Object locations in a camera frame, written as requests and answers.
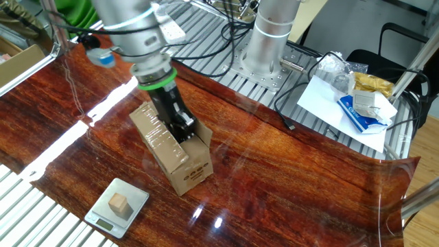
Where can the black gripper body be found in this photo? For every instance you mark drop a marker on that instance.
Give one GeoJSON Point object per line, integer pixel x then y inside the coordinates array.
{"type": "Point", "coordinates": [166, 106]}

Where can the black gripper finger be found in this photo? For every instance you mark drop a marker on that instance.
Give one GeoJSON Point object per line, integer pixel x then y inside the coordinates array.
{"type": "Point", "coordinates": [186, 120]}
{"type": "Point", "coordinates": [179, 136]}

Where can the brown cardboard shipping box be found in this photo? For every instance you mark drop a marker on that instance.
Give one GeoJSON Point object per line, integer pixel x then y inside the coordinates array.
{"type": "Point", "coordinates": [185, 168]}

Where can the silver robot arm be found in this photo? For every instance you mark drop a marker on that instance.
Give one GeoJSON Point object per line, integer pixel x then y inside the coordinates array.
{"type": "Point", "coordinates": [130, 24]}

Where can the open brown storage carton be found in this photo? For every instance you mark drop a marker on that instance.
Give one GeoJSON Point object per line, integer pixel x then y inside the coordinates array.
{"type": "Point", "coordinates": [17, 65]}

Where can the silver digital kitchen scale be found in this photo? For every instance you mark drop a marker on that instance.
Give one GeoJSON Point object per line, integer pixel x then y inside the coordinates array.
{"type": "Point", "coordinates": [135, 192]}

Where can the small wooden cube block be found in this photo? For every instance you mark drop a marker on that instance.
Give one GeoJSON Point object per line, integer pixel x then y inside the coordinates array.
{"type": "Point", "coordinates": [118, 202]}

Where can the glossy wood-grain table mat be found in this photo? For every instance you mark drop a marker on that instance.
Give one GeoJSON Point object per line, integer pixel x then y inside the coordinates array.
{"type": "Point", "coordinates": [274, 171]}

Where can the green cloth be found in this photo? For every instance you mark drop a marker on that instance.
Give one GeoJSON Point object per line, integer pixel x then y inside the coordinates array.
{"type": "Point", "coordinates": [77, 13]}

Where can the white paper sheet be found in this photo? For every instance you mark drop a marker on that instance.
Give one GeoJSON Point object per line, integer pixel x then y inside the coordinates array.
{"type": "Point", "coordinates": [319, 99]}

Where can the clear plastic bag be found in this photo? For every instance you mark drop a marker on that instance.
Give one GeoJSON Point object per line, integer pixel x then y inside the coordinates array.
{"type": "Point", "coordinates": [329, 63]}

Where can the beige board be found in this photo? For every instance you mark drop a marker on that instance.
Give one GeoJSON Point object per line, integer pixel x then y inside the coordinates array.
{"type": "Point", "coordinates": [307, 17]}

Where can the blue tissue pack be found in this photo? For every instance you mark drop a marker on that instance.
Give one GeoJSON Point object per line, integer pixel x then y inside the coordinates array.
{"type": "Point", "coordinates": [353, 115]}

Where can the pink round object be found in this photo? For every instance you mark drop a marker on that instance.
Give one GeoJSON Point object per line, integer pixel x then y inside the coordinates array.
{"type": "Point", "coordinates": [3, 57]}

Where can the person in camouflage jacket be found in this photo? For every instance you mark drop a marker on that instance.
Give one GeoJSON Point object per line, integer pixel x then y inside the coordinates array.
{"type": "Point", "coordinates": [17, 17]}

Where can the small white square packet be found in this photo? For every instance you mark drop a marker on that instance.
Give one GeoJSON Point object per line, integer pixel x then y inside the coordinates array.
{"type": "Point", "coordinates": [363, 101]}

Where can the gold foil bag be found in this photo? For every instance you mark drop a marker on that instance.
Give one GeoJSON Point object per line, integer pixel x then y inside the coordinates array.
{"type": "Point", "coordinates": [372, 83]}

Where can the black chair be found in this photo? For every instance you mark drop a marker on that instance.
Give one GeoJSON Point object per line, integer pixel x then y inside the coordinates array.
{"type": "Point", "coordinates": [370, 58]}

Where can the white crumpled tissue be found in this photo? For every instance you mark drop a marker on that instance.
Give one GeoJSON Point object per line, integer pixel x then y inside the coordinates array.
{"type": "Point", "coordinates": [385, 108]}

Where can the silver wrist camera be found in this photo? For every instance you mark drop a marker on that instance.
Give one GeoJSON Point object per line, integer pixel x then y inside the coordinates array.
{"type": "Point", "coordinates": [101, 57]}

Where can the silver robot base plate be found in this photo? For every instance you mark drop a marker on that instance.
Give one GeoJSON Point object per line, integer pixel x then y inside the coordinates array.
{"type": "Point", "coordinates": [260, 77]}

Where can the aluminium frame post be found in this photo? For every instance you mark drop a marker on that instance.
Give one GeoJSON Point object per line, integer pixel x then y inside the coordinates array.
{"type": "Point", "coordinates": [56, 37]}
{"type": "Point", "coordinates": [422, 199]}
{"type": "Point", "coordinates": [415, 65]}

